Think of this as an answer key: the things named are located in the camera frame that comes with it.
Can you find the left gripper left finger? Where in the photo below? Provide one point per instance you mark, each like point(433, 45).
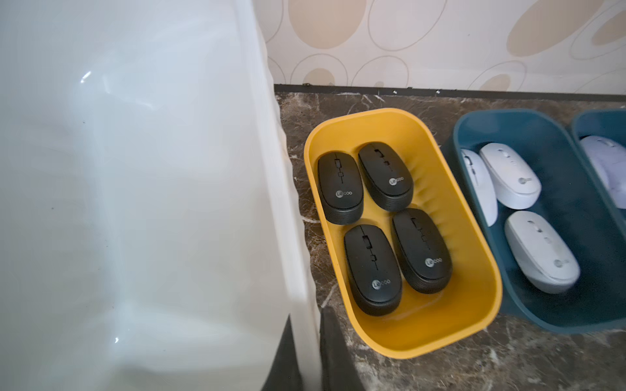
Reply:
point(284, 374)

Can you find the white storage box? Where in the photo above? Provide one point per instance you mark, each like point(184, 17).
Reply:
point(150, 231)

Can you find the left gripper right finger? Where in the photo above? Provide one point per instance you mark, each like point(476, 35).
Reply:
point(338, 369)

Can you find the black mouse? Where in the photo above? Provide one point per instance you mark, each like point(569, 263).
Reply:
point(423, 256)
point(387, 178)
point(341, 188)
point(374, 275)

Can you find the purple mouse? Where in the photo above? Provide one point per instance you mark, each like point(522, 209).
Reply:
point(608, 159)

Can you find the teal storage box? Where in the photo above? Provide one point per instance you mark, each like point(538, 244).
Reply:
point(608, 123)
point(573, 200)

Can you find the yellow storage box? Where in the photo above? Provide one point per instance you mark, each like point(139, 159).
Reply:
point(422, 323)

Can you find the white mouse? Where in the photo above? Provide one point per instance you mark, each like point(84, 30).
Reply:
point(516, 184)
point(482, 185)
point(541, 253)

